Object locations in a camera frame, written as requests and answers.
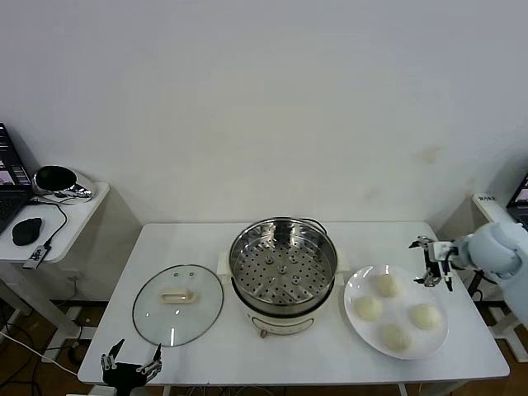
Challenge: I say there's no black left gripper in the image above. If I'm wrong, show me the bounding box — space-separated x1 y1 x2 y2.
100 338 165 389

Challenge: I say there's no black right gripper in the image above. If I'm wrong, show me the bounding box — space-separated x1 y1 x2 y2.
408 234 446 288

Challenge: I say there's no white steamed baozi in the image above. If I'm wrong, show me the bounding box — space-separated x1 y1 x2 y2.
409 303 445 332
373 272 403 299
379 323 413 354
353 295 384 323

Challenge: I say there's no perforated steel steamer basket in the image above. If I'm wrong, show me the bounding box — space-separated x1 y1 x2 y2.
216 216 350 309

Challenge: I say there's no white round plate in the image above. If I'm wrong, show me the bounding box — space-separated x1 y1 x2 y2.
343 263 450 361

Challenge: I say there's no black laptop showing video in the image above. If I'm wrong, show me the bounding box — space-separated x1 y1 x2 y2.
506 172 528 232

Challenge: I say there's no grey usb hub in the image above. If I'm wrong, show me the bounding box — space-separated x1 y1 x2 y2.
22 243 53 272

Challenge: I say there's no cream electric cooker base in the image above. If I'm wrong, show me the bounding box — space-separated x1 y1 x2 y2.
216 251 350 340

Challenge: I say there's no white side desk with gadget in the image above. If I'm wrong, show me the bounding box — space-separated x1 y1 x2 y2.
0 181 144 343

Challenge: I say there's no black computer mouse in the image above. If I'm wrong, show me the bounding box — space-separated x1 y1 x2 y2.
11 217 44 247

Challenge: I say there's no black laptop with dark keyboard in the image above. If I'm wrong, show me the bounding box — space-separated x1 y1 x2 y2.
0 122 34 234

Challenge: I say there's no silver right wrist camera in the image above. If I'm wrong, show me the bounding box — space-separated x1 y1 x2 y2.
436 242 460 261

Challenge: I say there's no white floor cable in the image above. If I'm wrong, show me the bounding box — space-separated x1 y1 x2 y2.
0 329 79 377

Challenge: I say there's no thin black usb cable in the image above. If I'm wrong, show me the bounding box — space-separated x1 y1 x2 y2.
28 196 68 251

